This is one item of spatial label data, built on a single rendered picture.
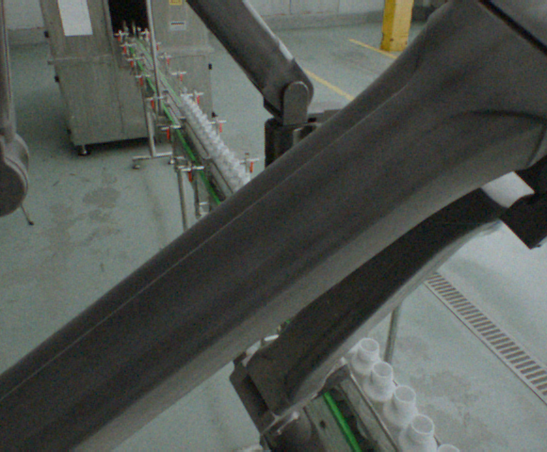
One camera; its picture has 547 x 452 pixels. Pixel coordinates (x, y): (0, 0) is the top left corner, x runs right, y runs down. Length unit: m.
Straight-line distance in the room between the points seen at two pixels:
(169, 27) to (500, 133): 4.47
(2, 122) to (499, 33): 0.52
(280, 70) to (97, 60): 3.98
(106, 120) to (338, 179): 4.59
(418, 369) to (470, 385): 0.23
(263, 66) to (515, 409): 2.17
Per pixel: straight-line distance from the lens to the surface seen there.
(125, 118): 4.76
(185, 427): 2.29
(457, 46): 0.20
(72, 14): 4.54
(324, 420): 1.13
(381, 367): 0.94
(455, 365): 2.64
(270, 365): 0.47
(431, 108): 0.19
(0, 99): 0.61
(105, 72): 4.64
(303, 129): 0.70
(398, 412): 0.90
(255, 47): 0.63
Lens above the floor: 1.83
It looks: 32 degrees down
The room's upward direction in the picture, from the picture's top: straight up
